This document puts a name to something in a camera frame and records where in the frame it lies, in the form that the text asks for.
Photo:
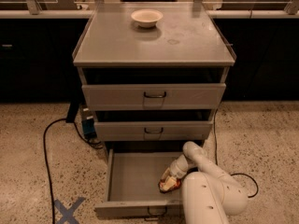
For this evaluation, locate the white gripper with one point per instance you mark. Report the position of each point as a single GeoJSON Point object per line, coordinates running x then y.
{"type": "Point", "coordinates": [177, 172]}

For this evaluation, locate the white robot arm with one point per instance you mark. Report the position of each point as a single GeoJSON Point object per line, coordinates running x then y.
{"type": "Point", "coordinates": [209, 194]}

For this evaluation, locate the grey open bottom drawer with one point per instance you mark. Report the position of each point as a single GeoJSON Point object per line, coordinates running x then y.
{"type": "Point", "coordinates": [132, 186]}

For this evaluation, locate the grey middle drawer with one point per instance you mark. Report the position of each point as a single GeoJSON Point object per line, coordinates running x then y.
{"type": "Point", "coordinates": [152, 130]}

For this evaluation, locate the grey top drawer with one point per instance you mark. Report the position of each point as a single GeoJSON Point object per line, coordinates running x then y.
{"type": "Point", "coordinates": [153, 96]}

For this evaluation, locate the grey drawer cabinet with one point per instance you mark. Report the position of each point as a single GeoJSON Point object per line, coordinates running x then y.
{"type": "Point", "coordinates": [184, 47]}

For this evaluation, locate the dark background counter cabinets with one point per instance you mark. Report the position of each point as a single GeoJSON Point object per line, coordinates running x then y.
{"type": "Point", "coordinates": [37, 59]}

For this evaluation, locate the blue power box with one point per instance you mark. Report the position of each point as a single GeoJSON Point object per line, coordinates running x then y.
{"type": "Point", "coordinates": [87, 123]}

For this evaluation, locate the blue tape cross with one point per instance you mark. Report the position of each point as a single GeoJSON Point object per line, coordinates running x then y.
{"type": "Point", "coordinates": [68, 213]}

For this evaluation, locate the white bowl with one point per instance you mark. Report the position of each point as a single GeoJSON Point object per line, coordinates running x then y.
{"type": "Point", "coordinates": [146, 18]}

